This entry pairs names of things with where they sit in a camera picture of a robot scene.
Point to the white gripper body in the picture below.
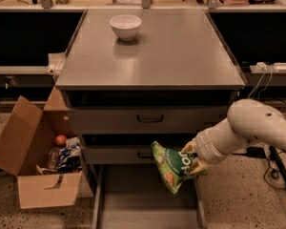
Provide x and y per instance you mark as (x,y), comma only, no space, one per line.
(202,149)

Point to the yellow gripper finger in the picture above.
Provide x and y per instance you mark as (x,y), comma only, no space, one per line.
(198,167)
(189,148)

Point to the green rice chip bag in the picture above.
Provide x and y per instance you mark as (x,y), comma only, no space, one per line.
(172,165)

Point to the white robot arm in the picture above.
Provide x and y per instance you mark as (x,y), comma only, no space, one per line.
(247,122)

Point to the grey open bottom drawer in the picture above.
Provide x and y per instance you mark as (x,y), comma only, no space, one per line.
(135,197)

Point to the grey middle drawer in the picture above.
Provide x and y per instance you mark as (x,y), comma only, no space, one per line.
(118,154)

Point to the grey drawer cabinet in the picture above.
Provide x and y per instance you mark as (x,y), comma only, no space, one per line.
(176,60)

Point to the grey top drawer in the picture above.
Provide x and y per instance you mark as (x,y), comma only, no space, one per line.
(144,120)

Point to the black power adapter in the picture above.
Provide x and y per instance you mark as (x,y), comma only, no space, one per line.
(257,152)

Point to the black bar on floor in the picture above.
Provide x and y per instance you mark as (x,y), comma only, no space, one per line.
(279,163)

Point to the white power strip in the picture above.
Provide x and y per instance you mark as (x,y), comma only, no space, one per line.
(280,66)

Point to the red apple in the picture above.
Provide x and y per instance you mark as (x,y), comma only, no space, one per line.
(61,140)

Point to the clear plastic bottle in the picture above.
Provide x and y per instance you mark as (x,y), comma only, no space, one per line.
(53,157)

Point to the white ceramic bowl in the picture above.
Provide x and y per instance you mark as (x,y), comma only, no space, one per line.
(125,26)

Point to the open cardboard box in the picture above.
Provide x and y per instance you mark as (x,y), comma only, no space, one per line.
(25,143)

